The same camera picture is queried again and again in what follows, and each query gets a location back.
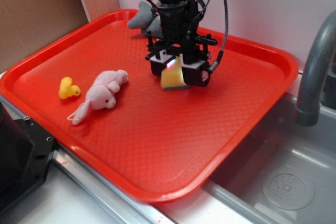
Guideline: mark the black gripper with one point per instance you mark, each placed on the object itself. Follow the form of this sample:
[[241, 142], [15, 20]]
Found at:
[[179, 24]]

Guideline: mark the yellow sponge with dark base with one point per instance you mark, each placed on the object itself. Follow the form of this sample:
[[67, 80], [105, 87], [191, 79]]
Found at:
[[172, 76]]

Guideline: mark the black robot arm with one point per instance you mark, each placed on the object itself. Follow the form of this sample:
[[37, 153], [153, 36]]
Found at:
[[179, 20]]

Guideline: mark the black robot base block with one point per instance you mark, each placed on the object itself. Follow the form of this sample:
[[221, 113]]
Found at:
[[26, 151]]

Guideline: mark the grey plush elephant toy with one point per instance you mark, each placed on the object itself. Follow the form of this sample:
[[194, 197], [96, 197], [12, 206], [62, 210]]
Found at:
[[146, 22]]

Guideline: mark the pink plush toy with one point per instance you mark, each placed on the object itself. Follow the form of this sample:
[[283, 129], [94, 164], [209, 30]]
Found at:
[[101, 95]]

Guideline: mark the red plastic tray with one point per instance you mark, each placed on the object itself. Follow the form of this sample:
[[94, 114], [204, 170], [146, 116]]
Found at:
[[155, 145]]

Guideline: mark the yellow rubber duck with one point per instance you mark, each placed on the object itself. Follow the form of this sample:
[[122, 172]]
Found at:
[[67, 89]]

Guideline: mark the grey toy faucet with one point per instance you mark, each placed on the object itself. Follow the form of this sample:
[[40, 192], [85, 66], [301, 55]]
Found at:
[[317, 85]]

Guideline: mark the grey plastic sink basin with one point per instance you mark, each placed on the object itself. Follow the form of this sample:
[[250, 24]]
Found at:
[[281, 172]]

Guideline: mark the brown cardboard panel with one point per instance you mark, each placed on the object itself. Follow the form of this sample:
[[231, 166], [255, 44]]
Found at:
[[29, 25]]

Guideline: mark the silver metal rail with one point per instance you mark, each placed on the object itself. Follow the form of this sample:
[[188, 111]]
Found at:
[[72, 193]]

